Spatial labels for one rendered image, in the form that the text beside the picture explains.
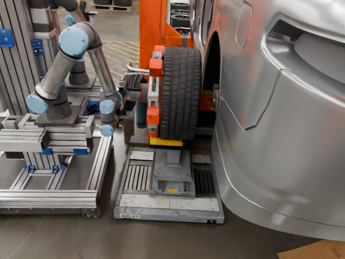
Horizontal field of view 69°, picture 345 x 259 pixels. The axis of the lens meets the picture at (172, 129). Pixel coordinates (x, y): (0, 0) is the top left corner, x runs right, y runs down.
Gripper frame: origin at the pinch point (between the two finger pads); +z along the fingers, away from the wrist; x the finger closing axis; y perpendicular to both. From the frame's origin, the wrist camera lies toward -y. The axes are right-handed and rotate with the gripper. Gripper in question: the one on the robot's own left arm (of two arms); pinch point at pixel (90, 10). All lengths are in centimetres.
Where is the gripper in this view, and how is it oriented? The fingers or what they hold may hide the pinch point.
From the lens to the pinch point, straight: 256.3
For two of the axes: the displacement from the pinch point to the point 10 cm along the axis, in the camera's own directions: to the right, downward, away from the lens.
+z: 2.0, -5.4, 8.2
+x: 9.6, 2.7, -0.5
